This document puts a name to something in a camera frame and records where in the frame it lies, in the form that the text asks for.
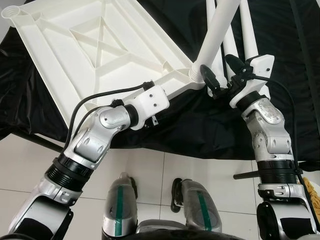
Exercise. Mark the silver left robot leg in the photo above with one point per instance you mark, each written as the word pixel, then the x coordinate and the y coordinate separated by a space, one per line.
pixel 130 200

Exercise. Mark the white plastic table top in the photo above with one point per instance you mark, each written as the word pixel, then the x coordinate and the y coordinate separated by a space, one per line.
pixel 50 50

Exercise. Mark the silver right robot leg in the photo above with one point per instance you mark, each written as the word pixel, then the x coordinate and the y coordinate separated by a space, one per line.
pixel 200 200

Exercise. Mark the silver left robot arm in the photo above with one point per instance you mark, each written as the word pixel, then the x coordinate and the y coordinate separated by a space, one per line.
pixel 92 140

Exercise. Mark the black metal table leg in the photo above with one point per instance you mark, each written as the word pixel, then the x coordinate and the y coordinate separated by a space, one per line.
pixel 45 142
pixel 245 175

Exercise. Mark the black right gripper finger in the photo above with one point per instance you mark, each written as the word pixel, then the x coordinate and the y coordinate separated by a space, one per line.
pixel 208 76
pixel 235 62

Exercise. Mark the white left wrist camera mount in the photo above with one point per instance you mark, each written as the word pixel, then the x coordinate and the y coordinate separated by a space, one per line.
pixel 152 102

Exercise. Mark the yellow crumpled cloth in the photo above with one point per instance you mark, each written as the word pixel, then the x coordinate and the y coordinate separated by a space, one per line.
pixel 311 195

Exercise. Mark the silver robot leg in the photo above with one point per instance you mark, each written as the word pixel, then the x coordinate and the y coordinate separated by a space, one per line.
pixel 200 200
pixel 130 200

